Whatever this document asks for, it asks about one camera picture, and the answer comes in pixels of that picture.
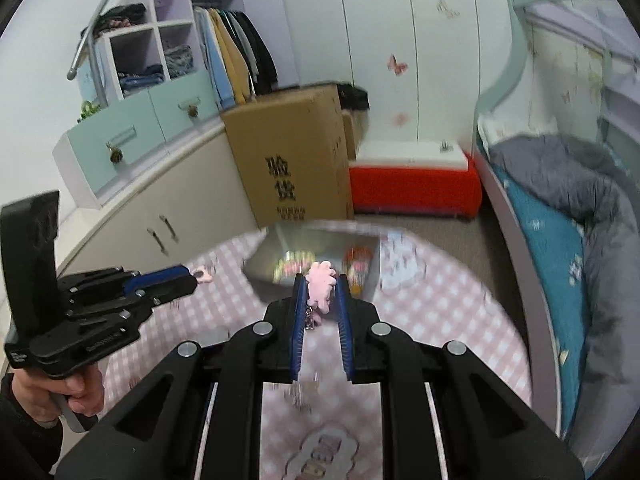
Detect flower bead jewelry pile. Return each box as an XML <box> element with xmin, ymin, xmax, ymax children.
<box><xmin>343</xmin><ymin>245</ymin><xmax>373</xmax><ymax>297</ymax></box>

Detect hanging clothes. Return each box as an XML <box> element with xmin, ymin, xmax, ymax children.
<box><xmin>193</xmin><ymin>6</ymin><xmax>278</xmax><ymax>110</ymax></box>

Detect red storage ottoman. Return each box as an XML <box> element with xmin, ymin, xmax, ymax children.
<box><xmin>349</xmin><ymin>145</ymin><xmax>483</xmax><ymax>219</ymax></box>

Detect large cardboard box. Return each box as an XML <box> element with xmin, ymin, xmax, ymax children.
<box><xmin>222</xmin><ymin>86</ymin><xmax>354</xmax><ymax>228</ymax></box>

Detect lilac open shelf unit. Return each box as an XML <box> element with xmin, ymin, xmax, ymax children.
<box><xmin>73</xmin><ymin>0</ymin><xmax>243</xmax><ymax>108</ymax></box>

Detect person's left hand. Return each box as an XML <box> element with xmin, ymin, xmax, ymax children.
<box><xmin>11</xmin><ymin>364</ymin><xmax>104</xmax><ymax>425</ymax></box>

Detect teal bed sheet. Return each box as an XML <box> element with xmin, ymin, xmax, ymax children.
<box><xmin>494</xmin><ymin>167</ymin><xmax>590</xmax><ymax>436</ymax></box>

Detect grey quilt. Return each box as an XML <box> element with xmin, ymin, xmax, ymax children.
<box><xmin>489</xmin><ymin>133</ymin><xmax>639</xmax><ymax>474</ymax></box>

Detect pink round charm pendant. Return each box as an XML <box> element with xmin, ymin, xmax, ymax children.
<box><xmin>192</xmin><ymin>266</ymin><xmax>214</xmax><ymax>284</ymax></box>

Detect small cardboard box behind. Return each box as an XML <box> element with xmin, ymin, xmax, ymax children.
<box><xmin>342</xmin><ymin>110</ymin><xmax>367</xmax><ymax>160</ymax></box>

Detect mint bed frame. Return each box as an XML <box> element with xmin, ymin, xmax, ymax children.
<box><xmin>474</xmin><ymin>0</ymin><xmax>639</xmax><ymax>468</ymax></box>

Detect black cloth on box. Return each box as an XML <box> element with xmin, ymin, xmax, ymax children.
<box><xmin>336</xmin><ymin>84</ymin><xmax>370</xmax><ymax>112</ymax></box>

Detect mint drawer cabinet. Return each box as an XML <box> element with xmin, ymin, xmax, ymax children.
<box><xmin>53</xmin><ymin>70</ymin><xmax>219</xmax><ymax>209</ymax></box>

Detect grey metal tin box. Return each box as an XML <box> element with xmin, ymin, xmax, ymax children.
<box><xmin>242</xmin><ymin>223</ymin><xmax>381</xmax><ymax>304</ymax></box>

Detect curved chrome rail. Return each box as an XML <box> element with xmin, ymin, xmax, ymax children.
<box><xmin>66</xmin><ymin>0</ymin><xmax>110</xmax><ymax>108</ymax></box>

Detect cream low cabinet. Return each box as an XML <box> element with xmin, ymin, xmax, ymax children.
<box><xmin>56</xmin><ymin>122</ymin><xmax>257</xmax><ymax>274</ymax></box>

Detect pink bunny charm keychain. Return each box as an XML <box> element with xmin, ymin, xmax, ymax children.
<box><xmin>305</xmin><ymin>261</ymin><xmax>337</xmax><ymax>330</ymax></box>

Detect pink checked tablecloth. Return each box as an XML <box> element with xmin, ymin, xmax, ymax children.
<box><xmin>104</xmin><ymin>222</ymin><xmax>532</xmax><ymax>479</ymax></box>

